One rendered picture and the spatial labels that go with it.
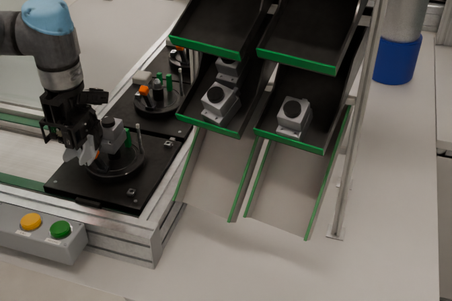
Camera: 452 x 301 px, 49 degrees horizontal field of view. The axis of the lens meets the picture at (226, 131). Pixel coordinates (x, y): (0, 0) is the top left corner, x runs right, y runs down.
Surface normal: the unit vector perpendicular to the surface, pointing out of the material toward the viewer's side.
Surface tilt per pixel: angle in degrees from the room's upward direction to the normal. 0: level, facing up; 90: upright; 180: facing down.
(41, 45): 90
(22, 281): 0
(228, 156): 45
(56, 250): 90
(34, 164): 0
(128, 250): 90
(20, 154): 0
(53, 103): 90
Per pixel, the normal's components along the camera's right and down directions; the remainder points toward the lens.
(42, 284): 0.00, -0.79
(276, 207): -0.33, -0.17
